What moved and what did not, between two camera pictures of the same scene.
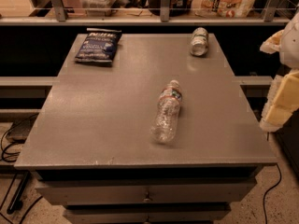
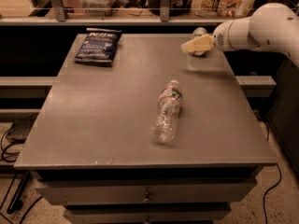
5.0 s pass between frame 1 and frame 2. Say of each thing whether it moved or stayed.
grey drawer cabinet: stayed
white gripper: moved
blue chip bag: stayed
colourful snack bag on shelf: stayed
